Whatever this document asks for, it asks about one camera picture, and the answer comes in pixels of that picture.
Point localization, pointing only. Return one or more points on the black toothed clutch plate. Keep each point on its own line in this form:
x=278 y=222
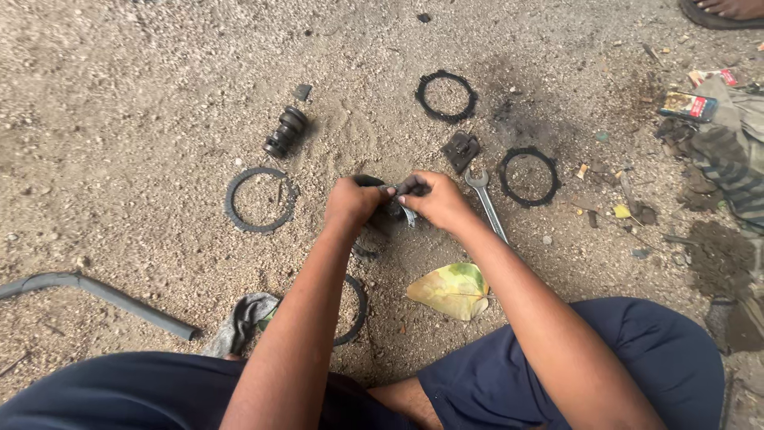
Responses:
x=529 y=177
x=446 y=96

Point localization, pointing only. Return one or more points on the person's left fingers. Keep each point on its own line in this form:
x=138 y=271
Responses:
x=379 y=186

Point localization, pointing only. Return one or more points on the person's left hand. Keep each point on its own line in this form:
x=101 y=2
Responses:
x=352 y=200

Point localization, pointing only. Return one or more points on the person's leg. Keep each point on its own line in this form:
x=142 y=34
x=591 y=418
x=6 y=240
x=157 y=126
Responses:
x=406 y=406

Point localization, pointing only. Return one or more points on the person's navy shorts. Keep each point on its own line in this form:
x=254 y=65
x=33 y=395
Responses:
x=597 y=370

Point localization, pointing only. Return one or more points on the colourful small packet box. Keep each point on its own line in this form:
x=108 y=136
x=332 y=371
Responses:
x=688 y=106

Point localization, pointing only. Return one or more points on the grey friction clutch plate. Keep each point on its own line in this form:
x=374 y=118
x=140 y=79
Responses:
x=261 y=199

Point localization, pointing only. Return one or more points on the striped dirty cloth heap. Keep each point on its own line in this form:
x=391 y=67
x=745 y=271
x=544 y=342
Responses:
x=725 y=155

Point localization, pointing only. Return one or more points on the grey dirty rag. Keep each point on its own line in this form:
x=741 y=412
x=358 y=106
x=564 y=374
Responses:
x=242 y=322

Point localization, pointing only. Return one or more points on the black sandal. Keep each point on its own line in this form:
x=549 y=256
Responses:
x=716 y=21

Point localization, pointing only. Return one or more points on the dark metal bracket plate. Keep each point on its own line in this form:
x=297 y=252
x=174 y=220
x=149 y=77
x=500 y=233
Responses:
x=460 y=150

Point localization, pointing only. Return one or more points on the yellow green leaf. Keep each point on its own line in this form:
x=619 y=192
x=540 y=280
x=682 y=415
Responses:
x=450 y=291

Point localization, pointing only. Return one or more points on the red white small packet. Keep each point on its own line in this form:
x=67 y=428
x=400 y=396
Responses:
x=712 y=76

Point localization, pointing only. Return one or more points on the person's right hand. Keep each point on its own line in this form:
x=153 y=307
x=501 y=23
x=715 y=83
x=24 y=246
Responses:
x=439 y=200

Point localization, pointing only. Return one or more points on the small dark square piece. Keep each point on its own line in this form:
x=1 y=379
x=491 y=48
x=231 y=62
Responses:
x=302 y=91

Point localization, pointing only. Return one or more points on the small dark metal part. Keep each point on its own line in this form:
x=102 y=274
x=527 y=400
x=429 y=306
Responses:
x=398 y=206

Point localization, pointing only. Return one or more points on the person's right fingers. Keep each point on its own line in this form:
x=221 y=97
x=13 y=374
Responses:
x=413 y=186

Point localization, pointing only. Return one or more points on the black cylindrical gear hub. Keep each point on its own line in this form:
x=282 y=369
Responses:
x=286 y=132

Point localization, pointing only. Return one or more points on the silver open-end wrench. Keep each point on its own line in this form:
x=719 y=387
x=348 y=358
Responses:
x=488 y=206

